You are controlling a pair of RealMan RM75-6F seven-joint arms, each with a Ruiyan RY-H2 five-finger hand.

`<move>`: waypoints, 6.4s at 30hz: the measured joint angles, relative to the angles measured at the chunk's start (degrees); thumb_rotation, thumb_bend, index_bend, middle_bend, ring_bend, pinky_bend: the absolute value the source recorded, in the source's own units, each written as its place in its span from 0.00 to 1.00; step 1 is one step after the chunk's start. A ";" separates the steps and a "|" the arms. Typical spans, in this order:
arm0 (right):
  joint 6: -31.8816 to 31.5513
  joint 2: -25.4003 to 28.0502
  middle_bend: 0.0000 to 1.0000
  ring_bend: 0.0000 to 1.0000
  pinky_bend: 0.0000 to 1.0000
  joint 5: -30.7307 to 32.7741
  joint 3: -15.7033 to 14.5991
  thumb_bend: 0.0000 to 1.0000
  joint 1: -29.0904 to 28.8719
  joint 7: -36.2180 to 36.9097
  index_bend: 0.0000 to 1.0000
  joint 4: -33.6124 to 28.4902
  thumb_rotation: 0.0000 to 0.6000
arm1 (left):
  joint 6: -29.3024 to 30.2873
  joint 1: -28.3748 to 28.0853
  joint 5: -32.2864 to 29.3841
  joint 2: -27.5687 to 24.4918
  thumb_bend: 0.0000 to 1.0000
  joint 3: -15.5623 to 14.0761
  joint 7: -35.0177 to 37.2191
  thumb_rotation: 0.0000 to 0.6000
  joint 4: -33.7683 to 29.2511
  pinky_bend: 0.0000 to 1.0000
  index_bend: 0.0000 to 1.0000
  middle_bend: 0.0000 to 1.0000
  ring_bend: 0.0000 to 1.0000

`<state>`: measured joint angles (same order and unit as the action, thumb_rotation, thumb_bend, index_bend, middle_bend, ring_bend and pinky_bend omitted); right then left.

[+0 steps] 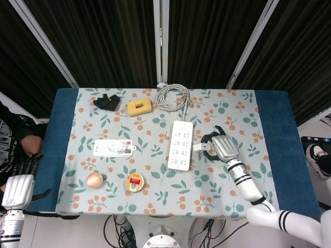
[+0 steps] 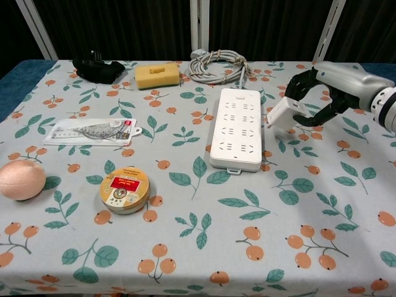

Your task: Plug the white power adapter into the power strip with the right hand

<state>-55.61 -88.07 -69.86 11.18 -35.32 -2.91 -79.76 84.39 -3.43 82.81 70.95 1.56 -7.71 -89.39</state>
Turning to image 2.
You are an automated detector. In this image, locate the black pleated curtain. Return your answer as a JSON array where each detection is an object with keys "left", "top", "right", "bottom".
[
  {"left": 323, "top": 0, "right": 396, "bottom": 66},
  {"left": 0, "top": 0, "right": 47, "bottom": 71},
  {"left": 32, "top": 0, "right": 192, "bottom": 61},
  {"left": 209, "top": 0, "right": 337, "bottom": 62}
]

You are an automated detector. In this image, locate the white printed flat package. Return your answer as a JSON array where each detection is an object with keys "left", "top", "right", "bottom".
[{"left": 42, "top": 118, "right": 143, "bottom": 147}]

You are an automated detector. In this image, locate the white power strip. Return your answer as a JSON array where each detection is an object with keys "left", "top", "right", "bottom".
[{"left": 209, "top": 88, "right": 264, "bottom": 174}]

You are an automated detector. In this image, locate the pink egg-shaped ball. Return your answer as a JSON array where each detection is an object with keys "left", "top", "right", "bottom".
[{"left": 0, "top": 160, "right": 46, "bottom": 201}]

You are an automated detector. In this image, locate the floral patterned tablecloth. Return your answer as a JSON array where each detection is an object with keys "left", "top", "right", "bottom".
[{"left": 0, "top": 59, "right": 396, "bottom": 297}]

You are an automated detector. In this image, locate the yellow sponge block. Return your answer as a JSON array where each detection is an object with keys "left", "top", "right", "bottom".
[{"left": 134, "top": 63, "right": 181, "bottom": 92}]

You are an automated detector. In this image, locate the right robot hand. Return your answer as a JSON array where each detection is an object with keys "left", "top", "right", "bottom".
[{"left": 284, "top": 61, "right": 395, "bottom": 127}]

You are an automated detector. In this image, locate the grey coiled power cable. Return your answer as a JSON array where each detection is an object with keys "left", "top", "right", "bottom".
[{"left": 188, "top": 49, "right": 250, "bottom": 90}]

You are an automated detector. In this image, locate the white metal frame post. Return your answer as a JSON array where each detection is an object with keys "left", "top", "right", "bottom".
[
  {"left": 312, "top": 0, "right": 347, "bottom": 64},
  {"left": 17, "top": 0, "right": 59, "bottom": 61},
  {"left": 189, "top": 0, "right": 211, "bottom": 59}
]

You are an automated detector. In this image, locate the blue table cover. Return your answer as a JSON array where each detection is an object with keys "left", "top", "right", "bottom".
[{"left": 0, "top": 59, "right": 396, "bottom": 90}]

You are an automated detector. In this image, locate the black fabric strap bundle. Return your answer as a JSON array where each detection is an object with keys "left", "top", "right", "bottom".
[{"left": 72, "top": 51, "right": 126, "bottom": 84}]

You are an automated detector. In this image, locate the small white adapter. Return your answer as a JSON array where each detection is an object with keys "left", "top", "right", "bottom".
[{"left": 266, "top": 97, "right": 309, "bottom": 131}]

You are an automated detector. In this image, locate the round tin with red label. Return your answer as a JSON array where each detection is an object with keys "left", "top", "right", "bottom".
[{"left": 99, "top": 166, "right": 151, "bottom": 216}]

